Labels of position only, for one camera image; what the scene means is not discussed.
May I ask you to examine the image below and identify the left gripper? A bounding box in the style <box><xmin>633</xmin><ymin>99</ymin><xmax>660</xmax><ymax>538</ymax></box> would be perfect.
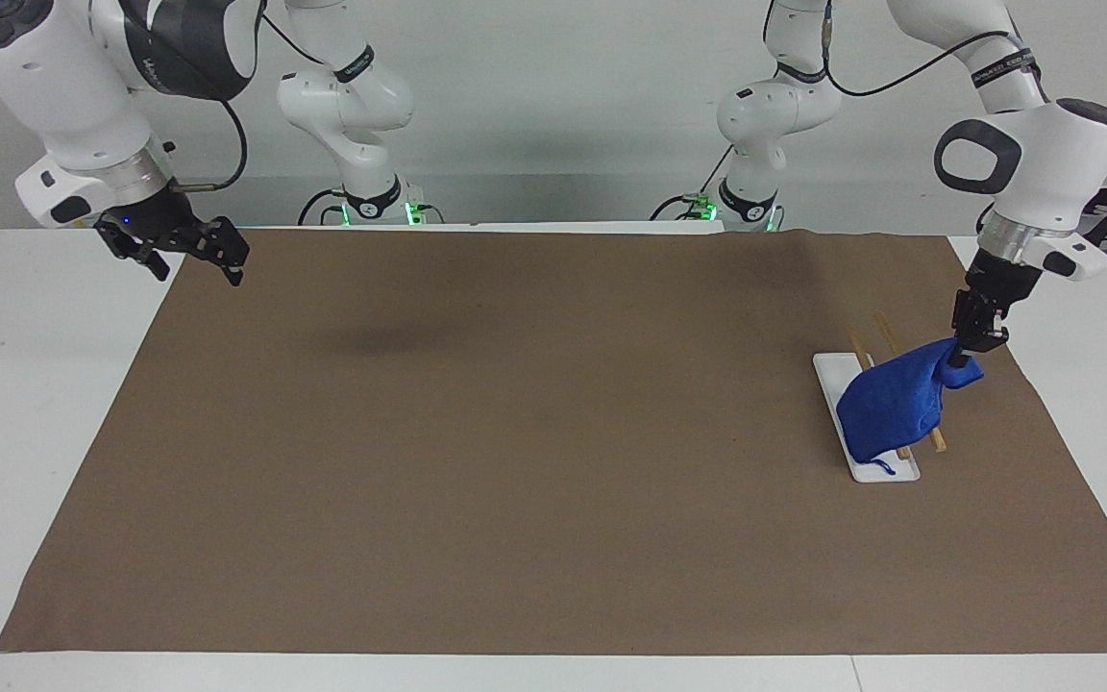
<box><xmin>950</xmin><ymin>250</ymin><xmax>1045</xmax><ymax>372</ymax></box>

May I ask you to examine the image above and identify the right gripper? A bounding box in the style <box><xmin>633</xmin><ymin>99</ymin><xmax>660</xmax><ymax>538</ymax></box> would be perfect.
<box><xmin>95</xmin><ymin>183</ymin><xmax>252</xmax><ymax>288</ymax></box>

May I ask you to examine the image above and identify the blue towel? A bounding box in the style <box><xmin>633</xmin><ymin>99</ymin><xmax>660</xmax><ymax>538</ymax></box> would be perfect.
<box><xmin>835</xmin><ymin>336</ymin><xmax>986</xmax><ymax>478</ymax></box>

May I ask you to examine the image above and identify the black cable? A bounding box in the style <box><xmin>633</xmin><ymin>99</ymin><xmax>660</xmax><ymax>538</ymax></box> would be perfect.
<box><xmin>297</xmin><ymin>186</ymin><xmax>347</xmax><ymax>228</ymax></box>
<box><xmin>819</xmin><ymin>29</ymin><xmax>1012</xmax><ymax>98</ymax></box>
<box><xmin>649</xmin><ymin>142</ymin><xmax>739</xmax><ymax>222</ymax></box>
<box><xmin>167</xmin><ymin>94</ymin><xmax>250</xmax><ymax>193</ymax></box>

